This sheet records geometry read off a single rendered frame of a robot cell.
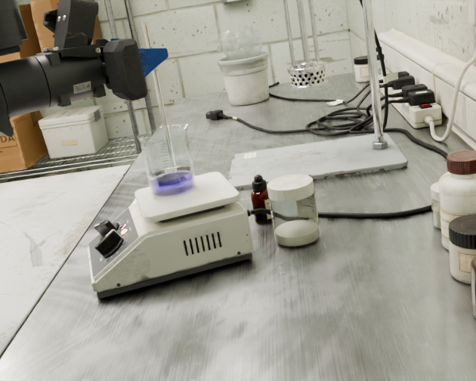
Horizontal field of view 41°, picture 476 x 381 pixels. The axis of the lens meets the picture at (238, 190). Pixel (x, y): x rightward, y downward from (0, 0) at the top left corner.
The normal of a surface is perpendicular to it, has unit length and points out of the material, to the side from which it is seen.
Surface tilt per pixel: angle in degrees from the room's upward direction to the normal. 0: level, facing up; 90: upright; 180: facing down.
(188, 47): 90
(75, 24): 88
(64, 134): 92
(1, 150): 92
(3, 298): 0
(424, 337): 0
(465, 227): 0
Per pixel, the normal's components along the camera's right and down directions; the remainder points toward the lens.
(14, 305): -0.16, -0.93
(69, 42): 0.14, 0.26
